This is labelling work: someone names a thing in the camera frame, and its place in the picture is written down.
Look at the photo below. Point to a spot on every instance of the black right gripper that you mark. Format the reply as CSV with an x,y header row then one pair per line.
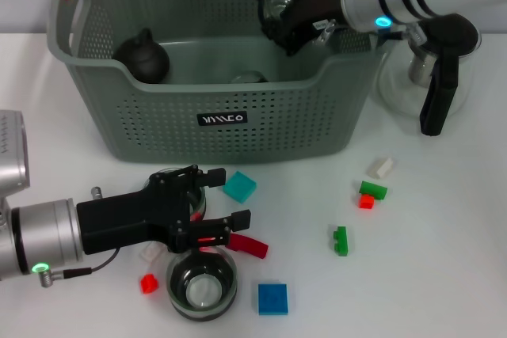
x,y
328,1

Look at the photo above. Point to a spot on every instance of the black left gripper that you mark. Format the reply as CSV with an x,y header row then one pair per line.
x,y
123,219

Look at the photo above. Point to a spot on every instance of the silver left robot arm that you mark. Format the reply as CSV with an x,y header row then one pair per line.
x,y
43,235

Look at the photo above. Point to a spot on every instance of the teal square building block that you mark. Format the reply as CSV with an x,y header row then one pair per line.
x,y
239,187

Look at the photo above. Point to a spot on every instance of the dark red curved block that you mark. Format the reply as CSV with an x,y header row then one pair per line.
x,y
255,249

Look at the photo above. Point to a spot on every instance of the grey-green perforated storage bin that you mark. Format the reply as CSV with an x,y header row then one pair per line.
x,y
257,136

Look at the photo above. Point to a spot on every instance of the clear white flat block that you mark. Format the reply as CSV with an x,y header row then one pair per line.
x,y
150,254

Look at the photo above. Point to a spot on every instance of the blue square building block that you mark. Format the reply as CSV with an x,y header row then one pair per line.
x,y
272,299

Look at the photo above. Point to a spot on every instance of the small red building block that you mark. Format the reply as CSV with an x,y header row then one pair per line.
x,y
366,202
148,283

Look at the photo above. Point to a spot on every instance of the green notched building block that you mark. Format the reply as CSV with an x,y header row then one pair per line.
x,y
340,241

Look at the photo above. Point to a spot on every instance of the green long building block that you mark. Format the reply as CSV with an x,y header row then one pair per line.
x,y
374,189

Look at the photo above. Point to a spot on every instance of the white sloped building block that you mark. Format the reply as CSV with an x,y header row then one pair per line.
x,y
380,168

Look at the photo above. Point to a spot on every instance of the metal plug right gripper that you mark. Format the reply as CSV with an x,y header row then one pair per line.
x,y
326,31

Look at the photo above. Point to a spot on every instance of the metal plug gripper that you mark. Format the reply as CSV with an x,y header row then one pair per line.
x,y
96,192
326,31

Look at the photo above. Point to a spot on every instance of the metal plug left gripper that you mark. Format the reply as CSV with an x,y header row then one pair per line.
x,y
96,192

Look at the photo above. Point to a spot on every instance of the small black clay teapot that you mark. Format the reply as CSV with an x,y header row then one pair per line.
x,y
144,59

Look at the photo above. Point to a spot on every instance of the glass teapot black lid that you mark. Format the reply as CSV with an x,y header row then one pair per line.
x,y
439,88

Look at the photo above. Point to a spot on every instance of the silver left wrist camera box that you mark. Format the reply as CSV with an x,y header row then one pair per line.
x,y
14,152

